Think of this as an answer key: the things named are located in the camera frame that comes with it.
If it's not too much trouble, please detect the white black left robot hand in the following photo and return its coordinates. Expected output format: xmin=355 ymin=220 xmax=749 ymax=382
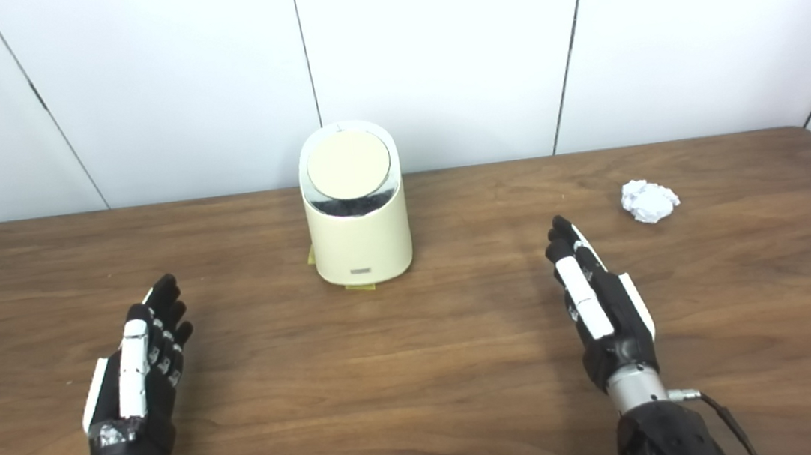
xmin=67 ymin=271 xmax=207 ymax=455

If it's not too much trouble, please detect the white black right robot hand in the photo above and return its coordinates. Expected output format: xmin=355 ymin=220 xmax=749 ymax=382
xmin=542 ymin=206 xmax=663 ymax=399

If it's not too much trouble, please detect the white paper ball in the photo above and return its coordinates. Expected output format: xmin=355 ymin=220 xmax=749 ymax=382
xmin=619 ymin=175 xmax=683 ymax=227

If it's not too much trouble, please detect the cream-colored round bin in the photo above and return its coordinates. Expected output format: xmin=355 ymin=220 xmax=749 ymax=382
xmin=293 ymin=115 xmax=417 ymax=292

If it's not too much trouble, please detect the cream round bin lid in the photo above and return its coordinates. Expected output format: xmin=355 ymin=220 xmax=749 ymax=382
xmin=304 ymin=127 xmax=395 ymax=203

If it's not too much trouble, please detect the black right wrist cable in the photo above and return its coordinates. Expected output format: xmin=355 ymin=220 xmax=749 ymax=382
xmin=668 ymin=381 xmax=762 ymax=455

